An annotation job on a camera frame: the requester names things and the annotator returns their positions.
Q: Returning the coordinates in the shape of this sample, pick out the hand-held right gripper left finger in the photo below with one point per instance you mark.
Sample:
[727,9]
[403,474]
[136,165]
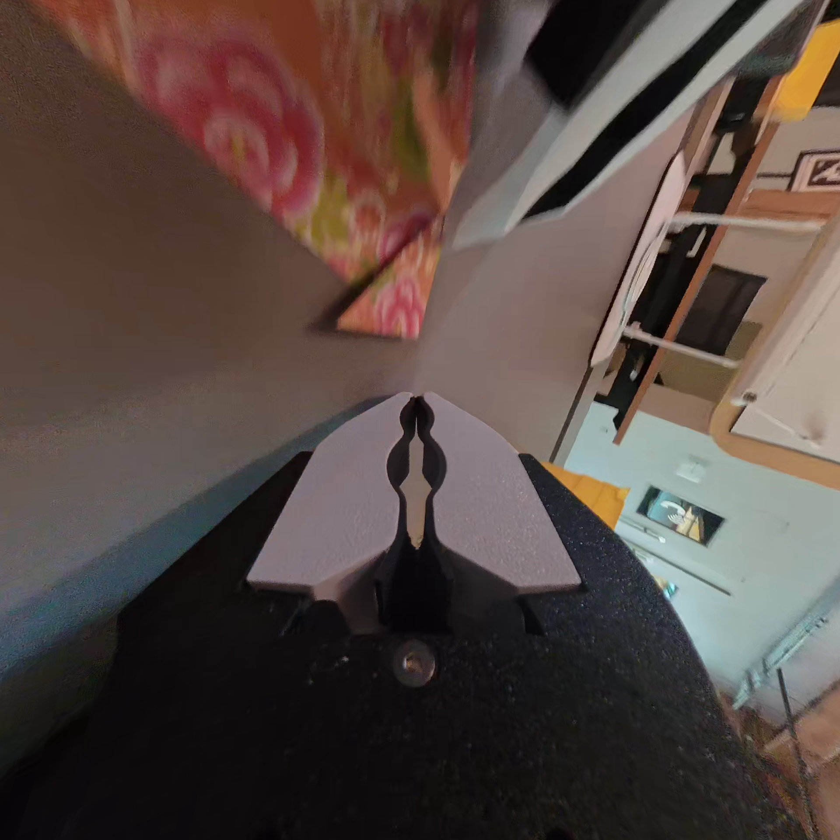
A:
[335,512]

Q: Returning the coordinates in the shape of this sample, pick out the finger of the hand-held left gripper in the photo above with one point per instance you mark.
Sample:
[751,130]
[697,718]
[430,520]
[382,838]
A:
[505,158]
[709,92]

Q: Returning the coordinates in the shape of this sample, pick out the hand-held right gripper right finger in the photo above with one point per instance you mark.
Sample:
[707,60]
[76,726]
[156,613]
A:
[499,512]

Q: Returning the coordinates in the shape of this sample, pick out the floral origami paper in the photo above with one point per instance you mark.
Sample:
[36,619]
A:
[302,118]

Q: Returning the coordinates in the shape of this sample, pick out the yellow box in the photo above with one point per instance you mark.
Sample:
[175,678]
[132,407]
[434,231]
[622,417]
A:
[591,496]

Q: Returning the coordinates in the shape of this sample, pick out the framed picture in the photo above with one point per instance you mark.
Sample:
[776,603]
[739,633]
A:
[680,516]

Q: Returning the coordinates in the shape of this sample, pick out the wooden shelf frame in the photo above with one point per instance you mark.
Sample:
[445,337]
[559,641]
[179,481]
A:
[715,223]

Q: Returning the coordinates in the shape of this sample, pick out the white wall switch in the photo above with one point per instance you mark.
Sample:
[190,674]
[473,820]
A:
[691,470]

